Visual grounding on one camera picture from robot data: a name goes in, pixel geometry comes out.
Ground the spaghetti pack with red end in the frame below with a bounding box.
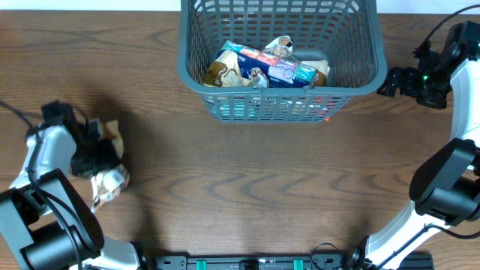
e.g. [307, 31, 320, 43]
[288, 97, 335, 121]

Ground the blue Kleenex tissue pack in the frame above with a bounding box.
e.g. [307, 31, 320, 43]
[217, 40, 317, 88]

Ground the cream cookie snack bag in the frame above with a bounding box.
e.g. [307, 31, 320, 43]
[262, 35, 330, 88]

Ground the teal flushable wipes pack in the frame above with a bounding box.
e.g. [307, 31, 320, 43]
[217, 97, 260, 121]

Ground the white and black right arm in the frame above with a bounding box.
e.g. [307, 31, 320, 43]
[342, 21, 479, 269]

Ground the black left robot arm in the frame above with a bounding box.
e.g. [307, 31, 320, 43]
[1, 101, 150, 270]

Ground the grey plastic mesh basket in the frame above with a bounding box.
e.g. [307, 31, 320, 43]
[178, 0, 388, 124]

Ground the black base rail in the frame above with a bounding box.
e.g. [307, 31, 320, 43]
[144, 253, 435, 270]

